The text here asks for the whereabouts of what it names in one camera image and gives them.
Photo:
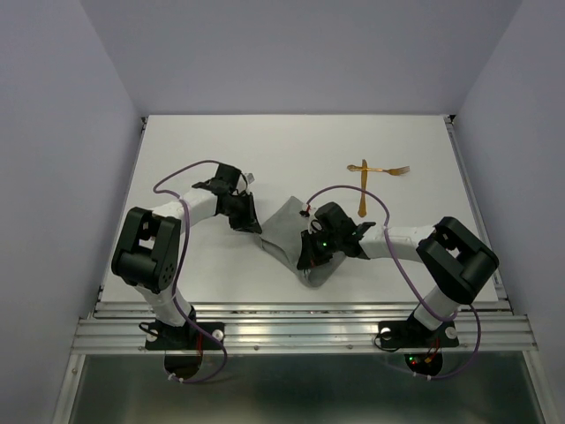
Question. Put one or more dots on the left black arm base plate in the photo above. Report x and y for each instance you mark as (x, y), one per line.
(162, 337)

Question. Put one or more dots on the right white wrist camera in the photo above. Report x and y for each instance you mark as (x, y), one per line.
(307, 211)

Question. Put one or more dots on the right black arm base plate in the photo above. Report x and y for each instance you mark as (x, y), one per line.
(409, 334)

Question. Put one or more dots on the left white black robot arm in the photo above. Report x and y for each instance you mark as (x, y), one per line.
(152, 245)

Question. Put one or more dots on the gold fork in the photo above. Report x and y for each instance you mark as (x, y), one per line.
(392, 172)

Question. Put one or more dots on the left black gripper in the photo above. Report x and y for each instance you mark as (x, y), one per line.
(249, 222)

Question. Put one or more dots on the aluminium front rail frame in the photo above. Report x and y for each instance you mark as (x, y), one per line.
(262, 328)

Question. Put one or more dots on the grey cloth napkin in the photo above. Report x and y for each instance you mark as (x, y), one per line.
(281, 238)

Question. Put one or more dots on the aluminium right side rail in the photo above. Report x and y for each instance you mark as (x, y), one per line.
(475, 209)

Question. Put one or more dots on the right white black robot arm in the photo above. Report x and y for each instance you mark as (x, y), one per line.
(459, 263)

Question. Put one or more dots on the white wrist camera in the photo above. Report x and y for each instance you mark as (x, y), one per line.
(249, 178)
(307, 211)

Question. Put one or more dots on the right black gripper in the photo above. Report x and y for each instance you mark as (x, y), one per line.
(308, 257)

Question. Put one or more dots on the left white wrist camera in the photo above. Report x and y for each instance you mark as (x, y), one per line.
(249, 178)

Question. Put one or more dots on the gold knife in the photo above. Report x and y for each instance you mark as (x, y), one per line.
(362, 210)

